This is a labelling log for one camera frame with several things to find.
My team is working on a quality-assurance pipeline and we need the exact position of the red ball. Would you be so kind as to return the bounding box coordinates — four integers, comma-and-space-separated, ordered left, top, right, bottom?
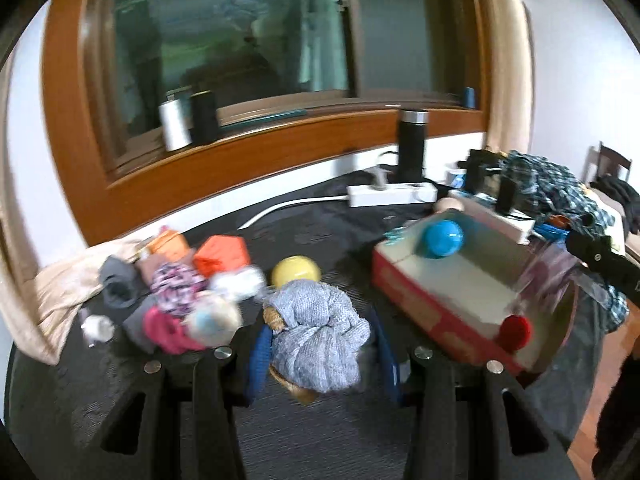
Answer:
497, 315, 533, 352

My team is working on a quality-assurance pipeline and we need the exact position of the dark patterned table mat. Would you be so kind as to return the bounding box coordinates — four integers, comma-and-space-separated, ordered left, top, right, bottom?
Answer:
9, 169, 593, 480

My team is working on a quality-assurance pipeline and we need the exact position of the black device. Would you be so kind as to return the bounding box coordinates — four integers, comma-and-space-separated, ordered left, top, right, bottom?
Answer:
459, 149, 521, 213

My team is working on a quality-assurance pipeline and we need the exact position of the white flat box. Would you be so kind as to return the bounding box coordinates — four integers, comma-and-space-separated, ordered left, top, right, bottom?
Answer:
447, 189, 537, 246

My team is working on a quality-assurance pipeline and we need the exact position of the white thread cone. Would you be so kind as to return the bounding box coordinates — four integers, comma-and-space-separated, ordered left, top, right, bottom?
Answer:
158, 99, 193, 153

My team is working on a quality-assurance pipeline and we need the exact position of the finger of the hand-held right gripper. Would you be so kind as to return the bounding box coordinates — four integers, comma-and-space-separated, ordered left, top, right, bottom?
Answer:
565, 231, 640, 307

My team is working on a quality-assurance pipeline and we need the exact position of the small orange packet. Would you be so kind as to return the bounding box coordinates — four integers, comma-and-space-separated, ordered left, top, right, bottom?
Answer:
149, 231, 191, 262

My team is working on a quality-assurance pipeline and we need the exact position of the black thread cone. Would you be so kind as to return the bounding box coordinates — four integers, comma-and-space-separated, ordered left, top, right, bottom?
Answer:
189, 90, 221, 146

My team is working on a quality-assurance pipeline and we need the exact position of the yellow ball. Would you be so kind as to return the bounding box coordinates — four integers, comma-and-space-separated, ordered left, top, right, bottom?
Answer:
271, 256, 321, 289

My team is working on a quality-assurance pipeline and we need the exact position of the pink patterned cloth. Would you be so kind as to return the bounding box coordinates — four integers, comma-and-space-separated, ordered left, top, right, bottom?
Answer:
151, 263, 207, 317

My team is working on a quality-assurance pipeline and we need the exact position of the white power strip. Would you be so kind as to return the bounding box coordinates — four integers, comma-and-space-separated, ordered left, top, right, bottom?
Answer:
347, 182, 438, 208

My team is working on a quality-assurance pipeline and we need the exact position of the beige curtain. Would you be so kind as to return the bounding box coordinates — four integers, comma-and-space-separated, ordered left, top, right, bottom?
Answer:
482, 0, 537, 155
0, 60, 148, 367

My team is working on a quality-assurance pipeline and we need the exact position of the wooden window frame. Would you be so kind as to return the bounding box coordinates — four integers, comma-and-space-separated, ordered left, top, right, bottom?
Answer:
41, 0, 495, 247

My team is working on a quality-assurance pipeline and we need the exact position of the red cardboard box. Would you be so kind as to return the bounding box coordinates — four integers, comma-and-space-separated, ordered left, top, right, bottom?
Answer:
371, 211, 580, 376

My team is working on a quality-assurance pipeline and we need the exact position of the brownish pink cloth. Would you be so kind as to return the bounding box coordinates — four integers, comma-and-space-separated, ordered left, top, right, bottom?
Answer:
137, 254, 168, 286

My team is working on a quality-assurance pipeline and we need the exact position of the dark grey cloth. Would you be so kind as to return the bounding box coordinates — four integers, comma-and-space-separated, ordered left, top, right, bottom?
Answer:
121, 296, 160, 353

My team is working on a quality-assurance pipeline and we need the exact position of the white cloth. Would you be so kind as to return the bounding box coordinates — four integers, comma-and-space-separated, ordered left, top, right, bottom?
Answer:
209, 266, 267, 302

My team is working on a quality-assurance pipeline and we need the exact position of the blue ball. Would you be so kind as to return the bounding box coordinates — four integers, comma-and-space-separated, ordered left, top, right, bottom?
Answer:
421, 220, 465, 259

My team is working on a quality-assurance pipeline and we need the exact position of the grey knitted cloth bundle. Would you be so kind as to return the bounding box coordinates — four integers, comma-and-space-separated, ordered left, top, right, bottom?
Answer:
261, 280, 372, 394

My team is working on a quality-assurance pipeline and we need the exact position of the magenta cloth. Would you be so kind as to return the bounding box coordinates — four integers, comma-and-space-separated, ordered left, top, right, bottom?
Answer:
142, 307, 206, 356

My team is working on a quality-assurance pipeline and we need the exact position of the white fluffy ball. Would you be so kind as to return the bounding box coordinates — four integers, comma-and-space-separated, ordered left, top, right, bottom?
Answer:
182, 292, 244, 347

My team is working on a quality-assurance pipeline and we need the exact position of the white power cable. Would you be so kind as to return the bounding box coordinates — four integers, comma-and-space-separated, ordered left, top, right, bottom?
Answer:
237, 195, 350, 231

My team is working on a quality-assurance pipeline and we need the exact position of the dark wooden chair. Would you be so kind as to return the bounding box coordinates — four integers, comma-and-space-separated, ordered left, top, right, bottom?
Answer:
582, 141, 634, 196

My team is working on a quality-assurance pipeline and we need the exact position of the black thermos bottle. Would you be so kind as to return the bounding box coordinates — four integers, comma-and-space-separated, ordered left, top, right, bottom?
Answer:
397, 108, 430, 184

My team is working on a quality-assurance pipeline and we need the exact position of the blue plaid shirt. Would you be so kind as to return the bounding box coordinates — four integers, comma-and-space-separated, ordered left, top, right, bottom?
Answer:
492, 149, 630, 333

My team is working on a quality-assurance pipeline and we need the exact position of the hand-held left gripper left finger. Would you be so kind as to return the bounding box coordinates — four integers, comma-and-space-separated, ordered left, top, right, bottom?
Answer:
75, 327, 273, 480

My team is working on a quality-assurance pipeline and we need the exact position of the grey sock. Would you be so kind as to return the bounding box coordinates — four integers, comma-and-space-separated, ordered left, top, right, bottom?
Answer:
98, 255, 142, 309

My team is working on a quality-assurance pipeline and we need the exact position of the clear plastic bag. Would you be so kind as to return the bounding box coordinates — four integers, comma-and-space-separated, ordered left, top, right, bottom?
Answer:
515, 245, 601, 321

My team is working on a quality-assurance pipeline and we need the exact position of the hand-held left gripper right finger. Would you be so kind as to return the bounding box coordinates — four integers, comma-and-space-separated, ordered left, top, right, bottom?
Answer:
370, 310, 576, 480

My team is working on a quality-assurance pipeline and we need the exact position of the orange square box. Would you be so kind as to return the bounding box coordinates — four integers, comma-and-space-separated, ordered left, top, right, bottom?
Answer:
193, 234, 251, 278

